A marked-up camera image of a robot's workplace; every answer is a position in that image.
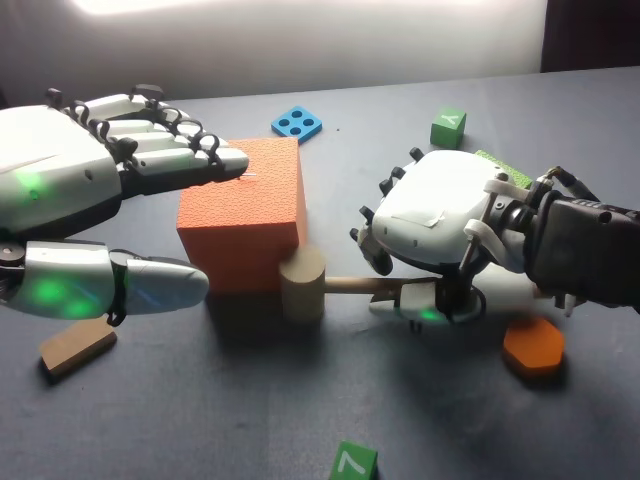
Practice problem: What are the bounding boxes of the wooden mallet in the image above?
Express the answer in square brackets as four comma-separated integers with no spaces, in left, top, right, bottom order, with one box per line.
[278,244,544,326]

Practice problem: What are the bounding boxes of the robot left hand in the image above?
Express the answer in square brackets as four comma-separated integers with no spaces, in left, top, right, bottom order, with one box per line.
[0,83,250,329]

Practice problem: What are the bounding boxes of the blue square four-hole block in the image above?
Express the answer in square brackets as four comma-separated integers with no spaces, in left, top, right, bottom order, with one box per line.
[270,105,324,146]

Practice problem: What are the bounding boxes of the large orange foam cube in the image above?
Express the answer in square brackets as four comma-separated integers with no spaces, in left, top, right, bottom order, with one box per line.
[177,137,308,294]

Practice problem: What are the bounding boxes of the orange hexagon block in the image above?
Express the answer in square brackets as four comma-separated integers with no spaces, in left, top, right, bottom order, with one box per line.
[501,317,566,377]

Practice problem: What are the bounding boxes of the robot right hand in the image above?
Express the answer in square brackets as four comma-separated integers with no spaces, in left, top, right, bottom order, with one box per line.
[349,147,504,335]

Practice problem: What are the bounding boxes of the large green foam cube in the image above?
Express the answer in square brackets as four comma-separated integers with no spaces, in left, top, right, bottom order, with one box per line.
[473,149,534,190]

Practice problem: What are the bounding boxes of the brown wooden rectangular block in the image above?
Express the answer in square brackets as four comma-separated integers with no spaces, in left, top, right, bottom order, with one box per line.
[38,319,119,384]

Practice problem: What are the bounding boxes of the small green letter cube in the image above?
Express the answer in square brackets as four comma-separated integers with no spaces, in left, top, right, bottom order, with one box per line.
[429,105,468,150]

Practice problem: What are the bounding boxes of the dark background panel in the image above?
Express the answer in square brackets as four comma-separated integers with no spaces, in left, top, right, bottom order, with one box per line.
[540,0,640,74]

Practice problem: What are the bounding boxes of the green tile with number seven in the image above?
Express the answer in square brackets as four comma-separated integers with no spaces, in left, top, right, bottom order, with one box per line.
[330,439,379,480]

